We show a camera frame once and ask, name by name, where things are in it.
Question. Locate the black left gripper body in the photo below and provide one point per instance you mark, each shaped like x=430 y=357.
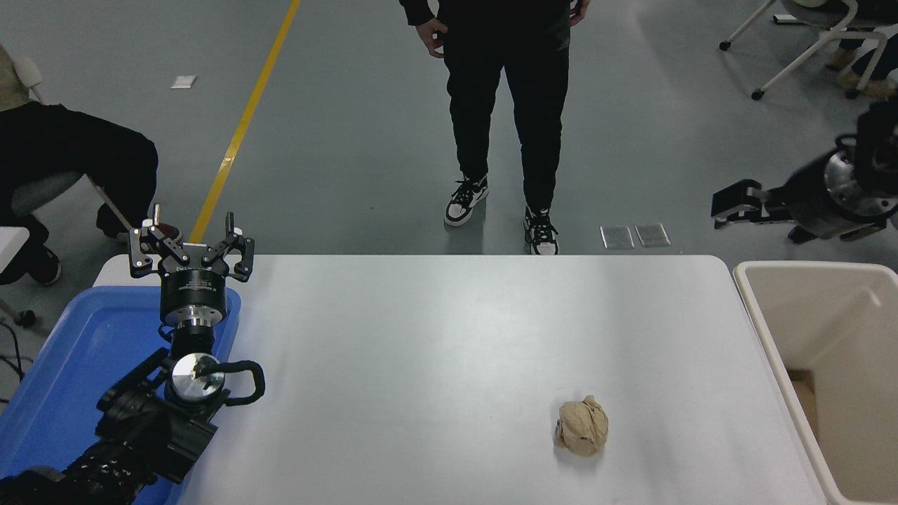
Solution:
x=195 y=293

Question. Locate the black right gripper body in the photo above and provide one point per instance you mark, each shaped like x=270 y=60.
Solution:
x=807 y=200

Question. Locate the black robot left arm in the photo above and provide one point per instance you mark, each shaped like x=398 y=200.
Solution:
x=147 y=435

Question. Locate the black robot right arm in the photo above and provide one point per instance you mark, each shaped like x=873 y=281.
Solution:
x=877 y=154

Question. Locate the metal floor plate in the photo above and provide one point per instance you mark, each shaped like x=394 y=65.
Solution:
x=652 y=235
x=617 y=237

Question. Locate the standing person's left hand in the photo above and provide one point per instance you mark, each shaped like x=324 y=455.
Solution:
x=581 y=10

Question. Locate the standing person's right hand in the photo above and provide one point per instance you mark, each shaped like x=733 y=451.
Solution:
x=431 y=35

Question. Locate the white wheeled chair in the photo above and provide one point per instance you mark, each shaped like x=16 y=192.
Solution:
x=757 y=93

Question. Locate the white flat board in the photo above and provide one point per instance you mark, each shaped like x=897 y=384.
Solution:
x=10 y=245

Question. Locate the blue plastic tray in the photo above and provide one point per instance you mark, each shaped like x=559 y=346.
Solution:
x=70 y=365

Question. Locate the standing person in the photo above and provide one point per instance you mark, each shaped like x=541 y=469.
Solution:
x=540 y=84

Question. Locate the large pale bin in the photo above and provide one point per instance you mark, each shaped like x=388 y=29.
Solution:
x=822 y=449

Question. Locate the crumpled tan paper ball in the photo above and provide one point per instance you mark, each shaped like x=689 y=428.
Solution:
x=582 y=428

